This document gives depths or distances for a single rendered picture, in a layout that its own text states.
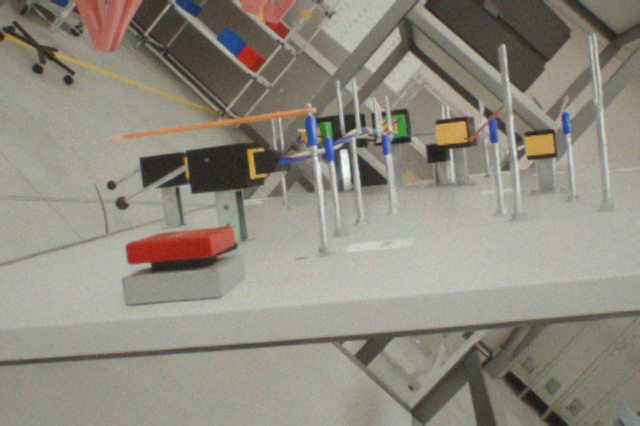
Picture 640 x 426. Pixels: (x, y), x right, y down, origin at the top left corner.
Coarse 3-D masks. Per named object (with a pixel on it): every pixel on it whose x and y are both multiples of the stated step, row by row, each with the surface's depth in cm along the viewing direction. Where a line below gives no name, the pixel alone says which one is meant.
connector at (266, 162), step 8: (256, 152) 63; (264, 152) 63; (272, 152) 63; (280, 152) 65; (256, 160) 63; (264, 160) 63; (272, 160) 63; (248, 168) 64; (256, 168) 63; (264, 168) 63; (272, 168) 63; (280, 168) 65
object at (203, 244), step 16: (144, 240) 40; (160, 240) 39; (176, 240) 39; (192, 240) 39; (208, 240) 39; (224, 240) 41; (128, 256) 40; (144, 256) 39; (160, 256) 39; (176, 256) 39; (192, 256) 39; (208, 256) 39
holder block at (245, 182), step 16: (240, 144) 63; (256, 144) 66; (192, 160) 64; (224, 160) 64; (240, 160) 63; (192, 176) 65; (208, 176) 64; (224, 176) 64; (240, 176) 63; (192, 192) 65; (208, 192) 64
